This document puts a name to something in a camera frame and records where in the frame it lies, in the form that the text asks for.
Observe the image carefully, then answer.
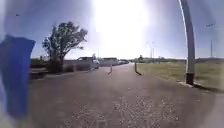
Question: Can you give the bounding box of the row of parked cars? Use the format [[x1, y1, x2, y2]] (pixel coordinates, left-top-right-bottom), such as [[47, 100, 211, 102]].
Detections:
[[99, 57, 130, 67]]

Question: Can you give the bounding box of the grey asphalt path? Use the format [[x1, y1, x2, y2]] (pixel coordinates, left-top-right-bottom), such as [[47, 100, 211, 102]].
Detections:
[[19, 63, 224, 128]]

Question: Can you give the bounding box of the double street lamp pole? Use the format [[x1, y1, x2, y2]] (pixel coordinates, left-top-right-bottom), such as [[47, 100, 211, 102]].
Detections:
[[145, 41, 156, 60]]

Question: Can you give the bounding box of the leafy tree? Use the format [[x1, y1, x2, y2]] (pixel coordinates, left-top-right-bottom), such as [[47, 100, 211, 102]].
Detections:
[[42, 21, 89, 73]]

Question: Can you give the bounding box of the grass field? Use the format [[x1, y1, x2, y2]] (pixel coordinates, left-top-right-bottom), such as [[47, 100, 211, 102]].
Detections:
[[136, 61, 224, 91]]

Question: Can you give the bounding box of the tall white pole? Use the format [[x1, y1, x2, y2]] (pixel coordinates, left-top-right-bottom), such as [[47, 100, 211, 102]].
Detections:
[[179, 0, 197, 86]]

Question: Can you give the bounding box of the tall street lamp pole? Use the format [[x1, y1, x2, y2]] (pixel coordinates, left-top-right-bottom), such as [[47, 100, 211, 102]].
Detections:
[[205, 23, 216, 59]]

